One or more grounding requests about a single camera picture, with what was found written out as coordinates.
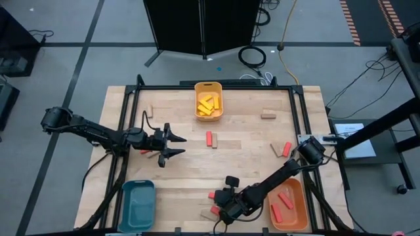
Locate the pink round object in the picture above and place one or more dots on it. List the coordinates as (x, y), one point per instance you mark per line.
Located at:
(398, 234)

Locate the natural wooden block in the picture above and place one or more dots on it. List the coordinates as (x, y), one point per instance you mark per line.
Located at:
(276, 149)
(208, 214)
(214, 140)
(268, 115)
(153, 154)
(150, 110)

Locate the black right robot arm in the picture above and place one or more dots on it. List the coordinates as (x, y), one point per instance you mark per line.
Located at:
(279, 177)

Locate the black metal stand beam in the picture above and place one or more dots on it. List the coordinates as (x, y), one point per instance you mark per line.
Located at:
(393, 119)

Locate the teal plastic bin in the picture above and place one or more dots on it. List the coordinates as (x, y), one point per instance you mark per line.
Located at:
(138, 206)

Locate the yellow plastic bin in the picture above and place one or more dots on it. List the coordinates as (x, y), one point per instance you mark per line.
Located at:
(208, 88)

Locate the red white striped tape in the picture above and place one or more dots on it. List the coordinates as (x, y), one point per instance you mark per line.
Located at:
(391, 18)
(350, 23)

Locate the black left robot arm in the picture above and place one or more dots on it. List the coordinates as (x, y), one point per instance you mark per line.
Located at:
(98, 134)

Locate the white paper sheet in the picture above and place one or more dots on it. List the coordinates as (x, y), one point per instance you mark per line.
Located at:
(361, 151)

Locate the black caster wheel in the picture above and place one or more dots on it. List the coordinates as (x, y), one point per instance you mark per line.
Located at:
(402, 189)

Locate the orange plastic bin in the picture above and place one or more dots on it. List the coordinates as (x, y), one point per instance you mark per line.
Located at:
(295, 223)

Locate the black folding screen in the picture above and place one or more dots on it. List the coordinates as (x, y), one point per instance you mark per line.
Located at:
(177, 26)

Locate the black side table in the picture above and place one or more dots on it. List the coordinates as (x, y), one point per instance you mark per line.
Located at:
(387, 157)

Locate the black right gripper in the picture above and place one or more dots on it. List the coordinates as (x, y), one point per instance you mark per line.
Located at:
(235, 203)

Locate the black equipment case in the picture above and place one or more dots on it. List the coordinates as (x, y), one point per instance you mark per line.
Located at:
(8, 105)

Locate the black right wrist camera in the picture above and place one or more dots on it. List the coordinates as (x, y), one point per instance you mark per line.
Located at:
(232, 181)

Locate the black equipment cabinet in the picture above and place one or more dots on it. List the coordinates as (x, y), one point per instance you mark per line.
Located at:
(16, 39)

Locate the red wooden block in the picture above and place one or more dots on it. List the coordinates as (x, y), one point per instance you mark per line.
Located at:
(276, 213)
(211, 195)
(209, 138)
(287, 149)
(215, 210)
(144, 152)
(286, 200)

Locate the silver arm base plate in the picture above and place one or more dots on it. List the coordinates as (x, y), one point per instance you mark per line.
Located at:
(303, 139)

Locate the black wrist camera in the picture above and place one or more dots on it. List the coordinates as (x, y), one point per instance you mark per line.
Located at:
(232, 181)
(159, 134)

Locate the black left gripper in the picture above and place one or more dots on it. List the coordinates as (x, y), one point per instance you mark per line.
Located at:
(157, 144)

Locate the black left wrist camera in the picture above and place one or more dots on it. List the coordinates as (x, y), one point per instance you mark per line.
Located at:
(159, 134)

